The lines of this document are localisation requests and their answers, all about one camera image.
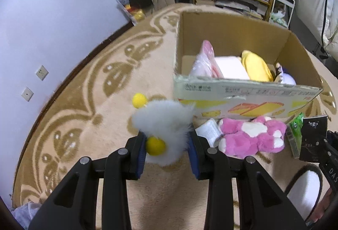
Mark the pink item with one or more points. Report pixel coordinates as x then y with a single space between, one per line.
203 61

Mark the light grey cloth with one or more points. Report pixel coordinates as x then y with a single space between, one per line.
25 215

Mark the cream plush with pink face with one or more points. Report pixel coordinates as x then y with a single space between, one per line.
232 67

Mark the purple and white plush toy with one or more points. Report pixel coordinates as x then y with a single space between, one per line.
286 78

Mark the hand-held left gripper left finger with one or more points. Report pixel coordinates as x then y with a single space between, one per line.
141 156

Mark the black packet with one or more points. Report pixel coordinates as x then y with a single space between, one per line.
311 134

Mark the green tissue packet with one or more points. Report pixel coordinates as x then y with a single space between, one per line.
295 127

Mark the white trolley cart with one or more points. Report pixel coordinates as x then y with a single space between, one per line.
282 13

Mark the cardboard box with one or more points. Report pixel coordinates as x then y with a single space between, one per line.
211 90

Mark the clear plastic bag yellow contents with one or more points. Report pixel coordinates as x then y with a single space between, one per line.
130 8

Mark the pink and white plush toy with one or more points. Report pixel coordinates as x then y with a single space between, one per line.
237 140

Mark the white labelled packet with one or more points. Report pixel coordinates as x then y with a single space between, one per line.
210 129

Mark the pile of books and papers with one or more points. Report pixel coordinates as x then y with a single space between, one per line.
240 5

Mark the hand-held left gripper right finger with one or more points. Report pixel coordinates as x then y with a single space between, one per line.
194 158

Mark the yellow plush toy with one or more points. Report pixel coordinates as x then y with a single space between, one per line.
256 66

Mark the white wall socket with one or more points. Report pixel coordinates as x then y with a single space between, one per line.
42 72
27 93

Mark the white fluffy toy yellow pompoms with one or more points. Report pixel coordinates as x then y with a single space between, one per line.
163 119

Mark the person's right hand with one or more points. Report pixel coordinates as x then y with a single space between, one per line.
323 206

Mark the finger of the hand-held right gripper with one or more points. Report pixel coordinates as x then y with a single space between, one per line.
323 149
333 137

